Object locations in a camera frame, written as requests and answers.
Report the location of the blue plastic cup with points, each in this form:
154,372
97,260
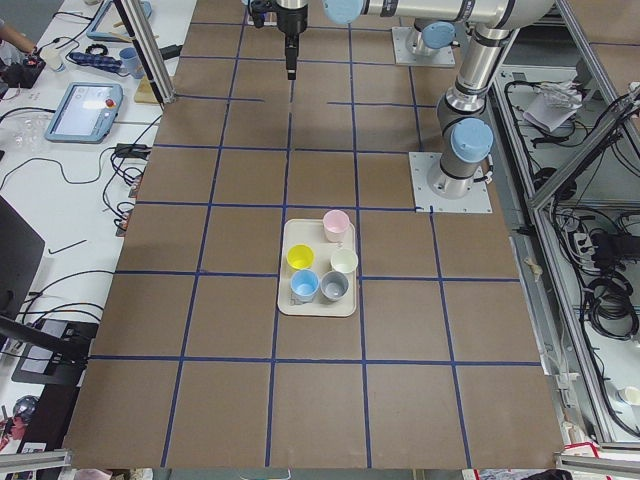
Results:
304,286

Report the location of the blue checkered cloth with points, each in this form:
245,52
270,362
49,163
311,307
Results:
101,62

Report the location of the wooden cup tree stand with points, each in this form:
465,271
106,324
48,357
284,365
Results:
144,93

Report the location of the aluminium frame post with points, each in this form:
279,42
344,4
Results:
140,32

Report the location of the black power adapter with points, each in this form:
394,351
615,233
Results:
171,51

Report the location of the cream plastic tray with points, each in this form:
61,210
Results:
311,232

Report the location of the yellow plastic cup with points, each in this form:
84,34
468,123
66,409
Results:
299,257

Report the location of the teach pendant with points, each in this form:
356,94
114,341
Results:
85,114
107,25

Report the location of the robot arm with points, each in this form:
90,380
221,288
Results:
468,140
427,36

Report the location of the pink plastic cup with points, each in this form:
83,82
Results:
336,223

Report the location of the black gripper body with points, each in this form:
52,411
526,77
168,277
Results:
292,21

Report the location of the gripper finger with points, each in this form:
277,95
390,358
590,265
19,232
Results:
291,55

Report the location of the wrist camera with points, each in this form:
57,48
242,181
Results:
260,13

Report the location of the grey plastic cup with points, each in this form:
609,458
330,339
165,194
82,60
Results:
334,285

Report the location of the blue cup on desk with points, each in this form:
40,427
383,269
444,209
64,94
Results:
131,63

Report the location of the far teach pendant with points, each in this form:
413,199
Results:
107,25

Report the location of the white plastic cup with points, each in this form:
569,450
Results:
344,260

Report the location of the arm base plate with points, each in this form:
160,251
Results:
435,192
443,59

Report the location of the near teach pendant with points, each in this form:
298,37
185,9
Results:
85,114

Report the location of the white paper cup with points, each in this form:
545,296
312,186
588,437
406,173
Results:
52,58

